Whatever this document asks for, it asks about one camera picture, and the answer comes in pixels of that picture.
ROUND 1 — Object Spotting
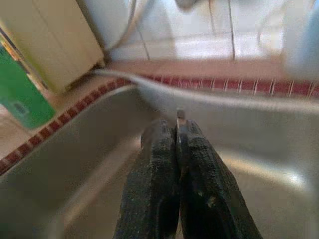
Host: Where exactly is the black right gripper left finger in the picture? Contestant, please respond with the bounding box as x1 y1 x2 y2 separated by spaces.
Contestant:
113 119 181 239

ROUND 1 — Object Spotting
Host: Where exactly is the green dish soap bottle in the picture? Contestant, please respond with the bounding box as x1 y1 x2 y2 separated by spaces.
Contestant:
0 42 57 130

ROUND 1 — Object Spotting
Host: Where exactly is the clear toothbrush cup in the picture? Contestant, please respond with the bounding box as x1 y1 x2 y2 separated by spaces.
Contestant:
258 0 319 81

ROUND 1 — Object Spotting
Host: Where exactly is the cream water purifier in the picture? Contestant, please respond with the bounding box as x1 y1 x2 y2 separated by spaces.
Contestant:
0 0 106 93

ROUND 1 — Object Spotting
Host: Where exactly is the white hose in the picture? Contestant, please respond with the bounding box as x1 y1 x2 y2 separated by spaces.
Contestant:
92 69 319 114

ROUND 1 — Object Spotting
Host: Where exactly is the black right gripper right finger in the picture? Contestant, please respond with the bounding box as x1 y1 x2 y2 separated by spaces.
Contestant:
175 119 264 239

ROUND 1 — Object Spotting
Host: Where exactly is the grey wall tap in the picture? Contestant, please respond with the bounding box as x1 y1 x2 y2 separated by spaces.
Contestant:
174 0 200 11

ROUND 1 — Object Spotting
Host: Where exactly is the steel sink basin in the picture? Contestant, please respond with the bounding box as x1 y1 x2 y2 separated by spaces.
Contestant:
0 82 319 239

